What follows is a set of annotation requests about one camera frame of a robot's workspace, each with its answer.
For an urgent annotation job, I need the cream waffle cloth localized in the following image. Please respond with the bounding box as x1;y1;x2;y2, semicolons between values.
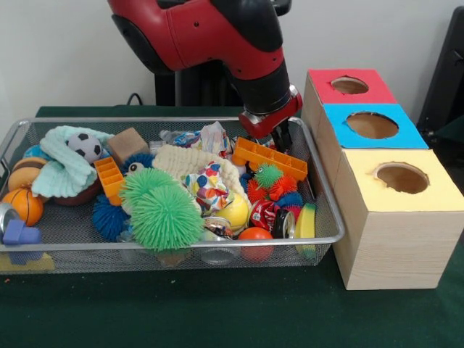
152;145;247;211

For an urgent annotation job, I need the yellow ball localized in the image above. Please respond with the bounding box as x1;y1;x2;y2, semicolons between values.
217;192;251;231

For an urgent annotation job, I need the orange plastic toy piece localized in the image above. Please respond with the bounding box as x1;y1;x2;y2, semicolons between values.
94;156;125;206

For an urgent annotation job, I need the large green spiky ball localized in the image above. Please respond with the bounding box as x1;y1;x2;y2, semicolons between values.
130;185;205;252

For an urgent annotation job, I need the small soccer ball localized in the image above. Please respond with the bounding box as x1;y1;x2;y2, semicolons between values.
67;133;104;163

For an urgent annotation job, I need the black floor stand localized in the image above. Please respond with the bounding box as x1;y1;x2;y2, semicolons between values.
419;6;464;146

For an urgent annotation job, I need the orange plastic tray block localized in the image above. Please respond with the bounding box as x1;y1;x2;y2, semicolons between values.
232;136;309;181

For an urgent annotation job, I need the wire mesh bin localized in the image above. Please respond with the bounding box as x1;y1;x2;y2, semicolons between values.
0;116;347;273

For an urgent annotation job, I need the wooden box with three holes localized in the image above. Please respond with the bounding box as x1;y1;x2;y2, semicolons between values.
301;69;464;291

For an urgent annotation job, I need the mint green cloth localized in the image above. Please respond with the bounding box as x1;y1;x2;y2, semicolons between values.
30;125;111;199

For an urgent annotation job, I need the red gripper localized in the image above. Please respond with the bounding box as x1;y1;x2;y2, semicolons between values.
239;94;303;153

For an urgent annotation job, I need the green cloth table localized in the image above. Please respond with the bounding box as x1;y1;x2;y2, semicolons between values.
0;105;464;348

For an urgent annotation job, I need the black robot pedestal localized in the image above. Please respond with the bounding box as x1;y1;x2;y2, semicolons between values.
151;0;292;107

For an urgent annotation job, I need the colourful polka-dot cloth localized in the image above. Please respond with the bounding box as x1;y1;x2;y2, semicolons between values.
185;163;236;215

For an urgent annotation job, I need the blue spiky ball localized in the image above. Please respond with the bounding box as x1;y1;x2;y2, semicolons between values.
92;194;133;242

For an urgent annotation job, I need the green spiky googly-eyed toy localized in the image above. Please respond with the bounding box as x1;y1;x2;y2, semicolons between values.
120;168;178;211

